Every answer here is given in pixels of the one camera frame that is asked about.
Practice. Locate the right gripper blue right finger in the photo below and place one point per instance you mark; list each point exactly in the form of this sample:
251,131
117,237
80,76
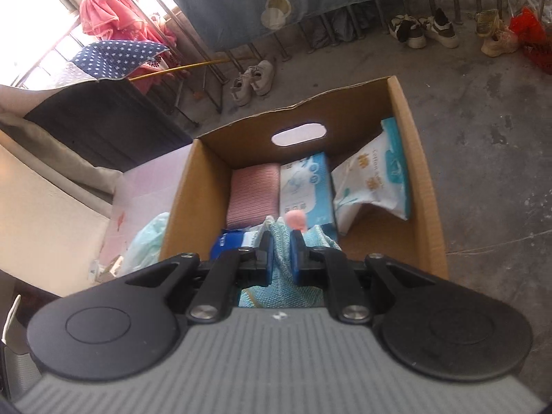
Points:
329,270

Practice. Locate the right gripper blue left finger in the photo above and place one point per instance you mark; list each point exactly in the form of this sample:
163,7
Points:
220,282

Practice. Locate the teal knitted towel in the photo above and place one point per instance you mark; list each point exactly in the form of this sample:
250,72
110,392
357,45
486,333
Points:
282,292

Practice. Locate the pink plush toy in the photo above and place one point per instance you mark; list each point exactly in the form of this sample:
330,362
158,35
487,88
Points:
296,220

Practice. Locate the blue white wet wipes pack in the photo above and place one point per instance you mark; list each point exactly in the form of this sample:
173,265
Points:
235,239

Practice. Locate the blue white bandage box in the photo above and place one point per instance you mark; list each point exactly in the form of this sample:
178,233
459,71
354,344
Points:
306,184

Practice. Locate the pink knitted cloth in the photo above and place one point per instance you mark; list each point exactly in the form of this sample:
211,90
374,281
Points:
254,195

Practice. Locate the cotton swab white pack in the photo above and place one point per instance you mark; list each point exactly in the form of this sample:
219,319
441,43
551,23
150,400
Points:
376,176

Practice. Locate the gold tissue pack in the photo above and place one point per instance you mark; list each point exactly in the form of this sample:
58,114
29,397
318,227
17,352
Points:
109,272

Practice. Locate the white FamilyMart plastic bag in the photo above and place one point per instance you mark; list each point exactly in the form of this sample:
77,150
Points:
144,249

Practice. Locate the brown cardboard box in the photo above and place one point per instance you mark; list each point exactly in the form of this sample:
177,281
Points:
305,142

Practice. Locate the black cabinet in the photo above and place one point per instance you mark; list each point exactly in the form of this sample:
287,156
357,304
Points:
109,123

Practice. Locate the beige cushion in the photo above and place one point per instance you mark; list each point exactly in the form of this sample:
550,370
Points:
91,185

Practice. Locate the black white sneakers pair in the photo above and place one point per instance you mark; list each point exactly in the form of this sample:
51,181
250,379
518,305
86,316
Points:
414,32

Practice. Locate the navy polka dot cloth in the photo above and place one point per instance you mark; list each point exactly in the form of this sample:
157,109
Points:
117,59

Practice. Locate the beige shoes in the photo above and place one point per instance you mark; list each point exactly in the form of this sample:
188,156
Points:
497,38

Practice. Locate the red hanging clothes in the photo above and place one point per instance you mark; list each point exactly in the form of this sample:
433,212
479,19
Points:
117,20

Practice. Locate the red plastic bag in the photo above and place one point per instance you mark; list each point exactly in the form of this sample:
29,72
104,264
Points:
533,40

